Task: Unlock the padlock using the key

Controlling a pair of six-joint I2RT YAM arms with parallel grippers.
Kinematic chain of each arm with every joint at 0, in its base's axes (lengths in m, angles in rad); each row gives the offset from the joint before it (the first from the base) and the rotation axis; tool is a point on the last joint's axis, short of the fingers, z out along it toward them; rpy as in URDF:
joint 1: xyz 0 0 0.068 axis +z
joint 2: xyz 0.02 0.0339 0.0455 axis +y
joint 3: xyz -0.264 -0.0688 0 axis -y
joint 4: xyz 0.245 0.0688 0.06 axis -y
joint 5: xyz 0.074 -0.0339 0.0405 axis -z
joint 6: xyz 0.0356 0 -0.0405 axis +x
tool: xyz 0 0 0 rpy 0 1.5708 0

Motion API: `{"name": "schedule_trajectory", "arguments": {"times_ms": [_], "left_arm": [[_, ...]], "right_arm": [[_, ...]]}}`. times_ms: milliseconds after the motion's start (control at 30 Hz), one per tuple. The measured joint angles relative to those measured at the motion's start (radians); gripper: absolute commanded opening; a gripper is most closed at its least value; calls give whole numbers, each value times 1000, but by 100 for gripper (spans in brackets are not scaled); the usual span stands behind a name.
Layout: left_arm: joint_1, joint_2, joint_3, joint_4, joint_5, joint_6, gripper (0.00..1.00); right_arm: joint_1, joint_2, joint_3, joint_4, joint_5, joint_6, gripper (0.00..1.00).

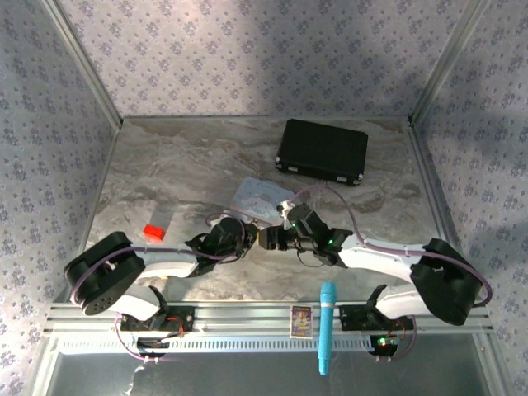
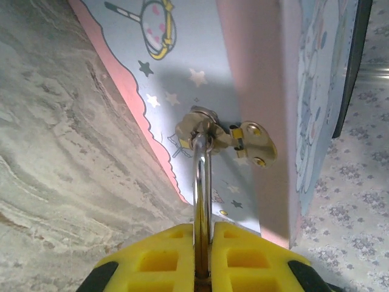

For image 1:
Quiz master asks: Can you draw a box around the blue toy microphone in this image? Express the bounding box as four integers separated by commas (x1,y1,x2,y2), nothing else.
316,281,338,376

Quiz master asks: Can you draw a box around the black hard case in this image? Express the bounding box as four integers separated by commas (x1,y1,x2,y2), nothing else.
274,118,370,186

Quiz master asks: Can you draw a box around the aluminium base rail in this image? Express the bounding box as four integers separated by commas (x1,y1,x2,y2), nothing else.
43,303,494,335

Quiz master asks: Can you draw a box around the red block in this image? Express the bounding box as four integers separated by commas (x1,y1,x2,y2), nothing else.
143,224,167,242

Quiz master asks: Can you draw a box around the aluminium frame side rail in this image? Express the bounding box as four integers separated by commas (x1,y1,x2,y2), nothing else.
78,119,125,248
406,119,469,257

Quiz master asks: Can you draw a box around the aluminium frame post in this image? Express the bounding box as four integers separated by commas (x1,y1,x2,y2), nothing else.
408,0,494,127
40,0,124,127

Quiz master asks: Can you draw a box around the small picture card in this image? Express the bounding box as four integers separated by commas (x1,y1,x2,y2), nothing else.
290,304,313,340

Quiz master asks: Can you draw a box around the white slotted cable duct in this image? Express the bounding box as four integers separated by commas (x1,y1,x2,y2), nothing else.
59,334,379,355

